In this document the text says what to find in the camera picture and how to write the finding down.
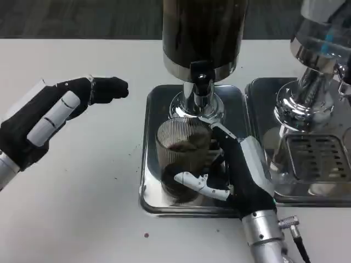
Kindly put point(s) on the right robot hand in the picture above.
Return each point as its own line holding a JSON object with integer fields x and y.
{"x": 244, "y": 178}

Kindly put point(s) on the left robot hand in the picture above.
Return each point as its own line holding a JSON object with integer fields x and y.
{"x": 30, "y": 131}

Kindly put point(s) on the chrome dispenser tap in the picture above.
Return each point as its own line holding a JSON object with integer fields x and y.
{"x": 342, "y": 82}

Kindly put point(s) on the steel drip grid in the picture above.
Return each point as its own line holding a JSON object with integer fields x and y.
{"x": 315, "y": 156}

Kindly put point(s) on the clear drink dispenser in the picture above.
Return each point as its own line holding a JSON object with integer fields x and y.
{"x": 315, "y": 46}

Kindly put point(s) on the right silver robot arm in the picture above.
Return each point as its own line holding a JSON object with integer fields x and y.
{"x": 263, "y": 235}

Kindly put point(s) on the black dispenser tap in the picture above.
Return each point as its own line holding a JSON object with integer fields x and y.
{"x": 202, "y": 74}

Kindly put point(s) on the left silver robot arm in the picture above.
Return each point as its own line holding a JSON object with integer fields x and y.
{"x": 6, "y": 170}

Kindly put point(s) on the clear ribbed glass cup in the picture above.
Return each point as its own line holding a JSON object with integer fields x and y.
{"x": 178, "y": 142}

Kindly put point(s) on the dark drink dispenser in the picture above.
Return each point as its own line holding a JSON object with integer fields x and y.
{"x": 203, "y": 30}

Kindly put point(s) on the steel drip tray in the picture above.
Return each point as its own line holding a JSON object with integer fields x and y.
{"x": 260, "y": 109}
{"x": 152, "y": 191}

